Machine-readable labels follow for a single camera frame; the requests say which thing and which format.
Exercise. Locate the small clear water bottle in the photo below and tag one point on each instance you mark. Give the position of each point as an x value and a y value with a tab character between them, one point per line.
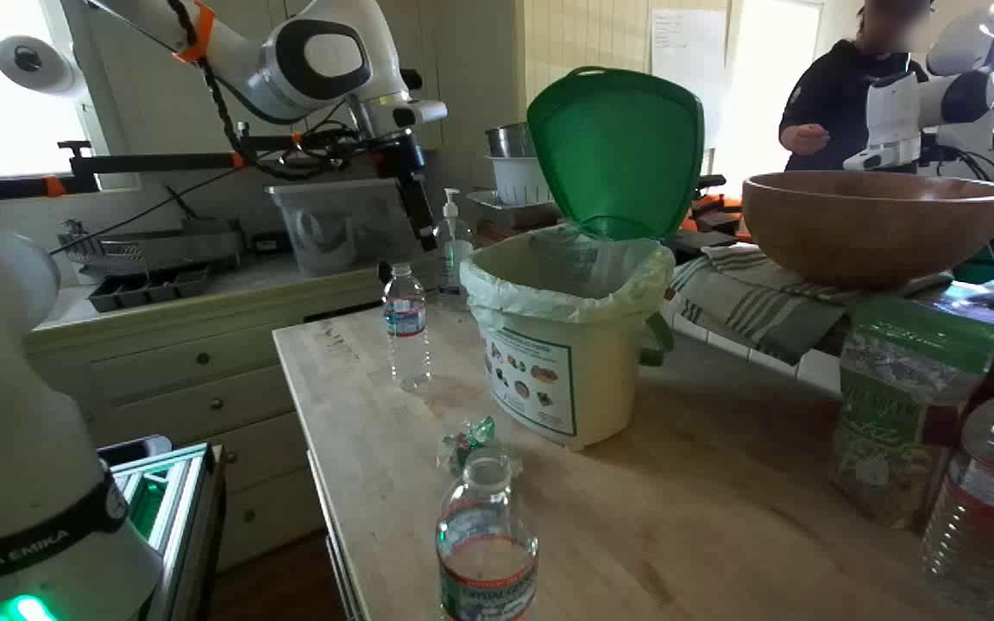
406	317

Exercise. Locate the glass bottle with label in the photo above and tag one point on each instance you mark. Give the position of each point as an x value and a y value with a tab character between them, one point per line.
488	555

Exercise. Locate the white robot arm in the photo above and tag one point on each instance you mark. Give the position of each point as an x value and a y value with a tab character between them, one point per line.
66	536

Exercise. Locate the white compost bin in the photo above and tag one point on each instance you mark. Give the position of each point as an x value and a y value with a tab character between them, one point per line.
566	383

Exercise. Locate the green bin liner bag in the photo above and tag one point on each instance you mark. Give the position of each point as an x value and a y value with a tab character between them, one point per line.
563	276

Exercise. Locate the green bin lid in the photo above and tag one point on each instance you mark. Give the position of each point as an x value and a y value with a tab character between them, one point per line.
617	150

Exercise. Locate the hand sanitizer pump bottle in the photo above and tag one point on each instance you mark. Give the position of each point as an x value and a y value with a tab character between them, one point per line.
456	237

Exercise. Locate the crumpled green plastic wrapper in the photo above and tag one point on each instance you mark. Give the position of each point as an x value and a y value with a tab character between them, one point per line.
470	437

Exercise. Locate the clear plastic storage tub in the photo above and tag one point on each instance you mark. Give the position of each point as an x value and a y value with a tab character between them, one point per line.
342	226

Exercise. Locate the metal pot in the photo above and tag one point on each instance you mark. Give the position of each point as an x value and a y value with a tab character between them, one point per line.
509	139

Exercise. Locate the white drawer cabinet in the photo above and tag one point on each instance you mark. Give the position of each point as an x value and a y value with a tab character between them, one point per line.
208	370

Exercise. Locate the large wooden bowl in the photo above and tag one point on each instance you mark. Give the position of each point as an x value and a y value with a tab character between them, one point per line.
867	227

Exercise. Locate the person in dark top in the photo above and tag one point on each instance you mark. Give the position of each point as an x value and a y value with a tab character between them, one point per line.
822	122

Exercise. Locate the green snack bag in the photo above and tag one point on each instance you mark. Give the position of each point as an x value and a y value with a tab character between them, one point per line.
904	377

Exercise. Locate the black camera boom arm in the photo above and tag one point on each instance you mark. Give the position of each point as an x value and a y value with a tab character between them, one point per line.
285	156

